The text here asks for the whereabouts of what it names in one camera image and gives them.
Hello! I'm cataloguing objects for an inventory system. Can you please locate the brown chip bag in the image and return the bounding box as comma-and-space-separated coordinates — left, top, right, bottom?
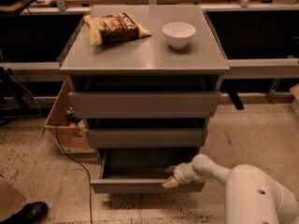
84, 12, 151, 46

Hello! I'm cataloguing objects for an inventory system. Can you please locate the grey top drawer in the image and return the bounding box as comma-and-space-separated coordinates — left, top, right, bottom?
68, 91, 221, 119

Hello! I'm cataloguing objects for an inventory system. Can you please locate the cardboard box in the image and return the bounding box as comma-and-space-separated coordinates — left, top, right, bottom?
44, 82, 94, 153

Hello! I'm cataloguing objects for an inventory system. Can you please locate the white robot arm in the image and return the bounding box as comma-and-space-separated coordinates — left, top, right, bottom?
162, 154, 299, 224

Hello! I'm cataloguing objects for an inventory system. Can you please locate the grey middle drawer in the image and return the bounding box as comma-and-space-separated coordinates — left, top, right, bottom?
85, 128, 207, 148

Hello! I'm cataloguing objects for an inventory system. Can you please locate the black shoe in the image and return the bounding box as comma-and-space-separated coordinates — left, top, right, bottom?
0, 202, 49, 224

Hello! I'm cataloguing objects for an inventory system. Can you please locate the grey bottom drawer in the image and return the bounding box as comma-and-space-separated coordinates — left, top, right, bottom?
91, 147, 205, 194

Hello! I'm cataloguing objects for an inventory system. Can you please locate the grey drawer cabinet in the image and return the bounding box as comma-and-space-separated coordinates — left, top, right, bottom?
57, 5, 231, 173

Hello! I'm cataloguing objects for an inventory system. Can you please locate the grey metal rail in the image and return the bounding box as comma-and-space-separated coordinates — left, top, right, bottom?
1, 58, 299, 82

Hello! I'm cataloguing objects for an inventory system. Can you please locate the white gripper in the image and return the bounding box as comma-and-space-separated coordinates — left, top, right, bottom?
162, 162, 197, 189

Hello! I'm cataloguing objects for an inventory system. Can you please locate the grey drawer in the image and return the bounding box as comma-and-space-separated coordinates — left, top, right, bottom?
68, 91, 221, 119
91, 147, 205, 194
85, 128, 207, 148

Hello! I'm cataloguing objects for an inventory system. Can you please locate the black floor cable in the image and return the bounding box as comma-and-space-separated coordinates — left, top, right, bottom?
54, 124, 94, 224

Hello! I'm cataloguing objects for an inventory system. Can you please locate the white bowl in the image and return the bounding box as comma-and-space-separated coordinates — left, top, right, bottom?
163, 21, 196, 49

